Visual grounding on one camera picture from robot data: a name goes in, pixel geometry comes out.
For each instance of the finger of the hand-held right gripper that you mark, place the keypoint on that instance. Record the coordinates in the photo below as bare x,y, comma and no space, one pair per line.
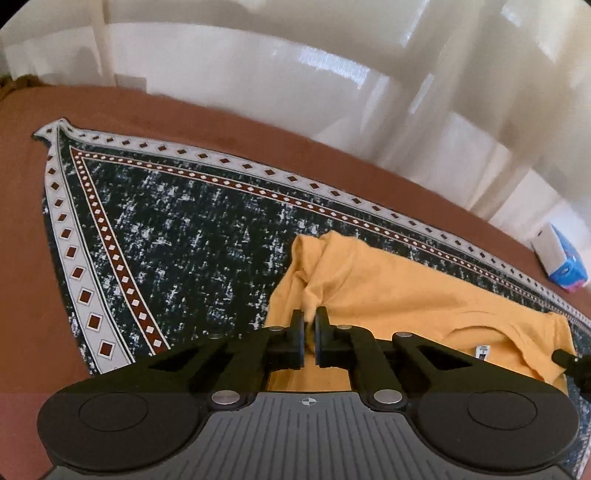
562,357

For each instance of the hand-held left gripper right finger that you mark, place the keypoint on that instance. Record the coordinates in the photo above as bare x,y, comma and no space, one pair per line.
317,344

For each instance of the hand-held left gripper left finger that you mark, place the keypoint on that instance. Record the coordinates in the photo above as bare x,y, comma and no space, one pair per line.
301,344

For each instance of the yellow t-shirt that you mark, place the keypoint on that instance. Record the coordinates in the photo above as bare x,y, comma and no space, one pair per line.
392,295

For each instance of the blue tissue pack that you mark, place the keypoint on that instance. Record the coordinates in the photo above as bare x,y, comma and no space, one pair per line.
561,263

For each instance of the dark patterned mat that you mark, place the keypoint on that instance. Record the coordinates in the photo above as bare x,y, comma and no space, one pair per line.
184,230

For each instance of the white curtain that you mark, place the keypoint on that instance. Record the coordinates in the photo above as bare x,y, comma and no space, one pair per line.
415,69

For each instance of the dark brown cloth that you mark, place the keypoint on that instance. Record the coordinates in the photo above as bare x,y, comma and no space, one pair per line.
16,84

